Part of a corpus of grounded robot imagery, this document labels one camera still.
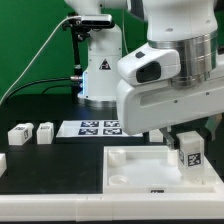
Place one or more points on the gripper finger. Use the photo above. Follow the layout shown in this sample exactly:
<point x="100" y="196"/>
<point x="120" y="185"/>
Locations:
<point x="213" y="123"/>
<point x="170" y="139"/>

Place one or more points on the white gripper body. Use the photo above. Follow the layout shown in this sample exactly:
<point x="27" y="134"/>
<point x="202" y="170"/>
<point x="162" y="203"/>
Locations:
<point x="157" y="105"/>

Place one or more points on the white square table top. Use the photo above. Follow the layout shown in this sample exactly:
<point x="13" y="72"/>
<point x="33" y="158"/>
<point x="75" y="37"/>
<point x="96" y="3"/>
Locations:
<point x="152" y="169"/>

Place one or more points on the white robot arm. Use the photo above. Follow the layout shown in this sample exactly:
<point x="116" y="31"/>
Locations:
<point x="178" y="75"/>

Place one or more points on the white L-shaped obstacle fence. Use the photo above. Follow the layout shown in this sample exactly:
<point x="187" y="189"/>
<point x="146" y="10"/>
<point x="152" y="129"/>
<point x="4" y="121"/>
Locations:
<point x="111" y="207"/>

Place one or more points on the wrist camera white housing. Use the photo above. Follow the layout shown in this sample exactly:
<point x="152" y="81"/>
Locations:
<point x="147" y="65"/>

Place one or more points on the white marker base plate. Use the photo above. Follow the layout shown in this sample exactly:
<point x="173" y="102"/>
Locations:
<point x="90" y="128"/>

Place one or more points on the black camera on stand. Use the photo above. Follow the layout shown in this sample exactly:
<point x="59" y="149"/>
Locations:
<point x="80" y="27"/>

